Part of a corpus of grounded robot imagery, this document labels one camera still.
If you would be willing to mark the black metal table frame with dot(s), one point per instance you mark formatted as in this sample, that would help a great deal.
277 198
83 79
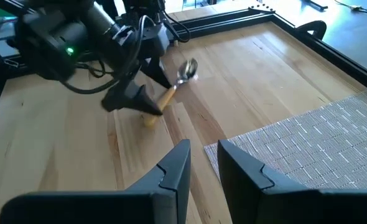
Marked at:
326 53

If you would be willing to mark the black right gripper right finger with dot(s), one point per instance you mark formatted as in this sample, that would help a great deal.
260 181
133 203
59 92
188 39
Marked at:
264 202

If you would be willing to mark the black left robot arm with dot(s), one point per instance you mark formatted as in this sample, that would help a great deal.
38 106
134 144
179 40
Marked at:
46 40

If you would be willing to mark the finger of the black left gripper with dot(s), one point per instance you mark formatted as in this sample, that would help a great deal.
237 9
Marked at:
157 73
130 96

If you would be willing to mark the grey woven placemat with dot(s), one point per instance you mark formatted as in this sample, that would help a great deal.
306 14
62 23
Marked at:
311 140

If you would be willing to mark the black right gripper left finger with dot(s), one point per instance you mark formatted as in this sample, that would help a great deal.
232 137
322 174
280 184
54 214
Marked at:
158 199

